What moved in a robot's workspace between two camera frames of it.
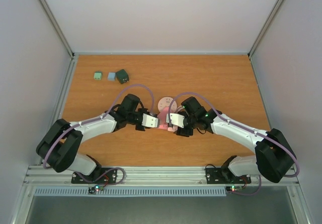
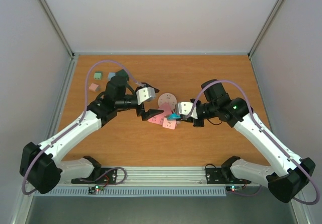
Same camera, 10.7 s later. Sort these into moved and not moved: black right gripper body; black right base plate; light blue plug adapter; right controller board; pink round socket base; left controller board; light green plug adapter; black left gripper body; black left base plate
Moved: pink round socket base; black right gripper body; black left gripper body
Not moved: right controller board; light blue plug adapter; black right base plate; left controller board; light green plug adapter; black left base plate
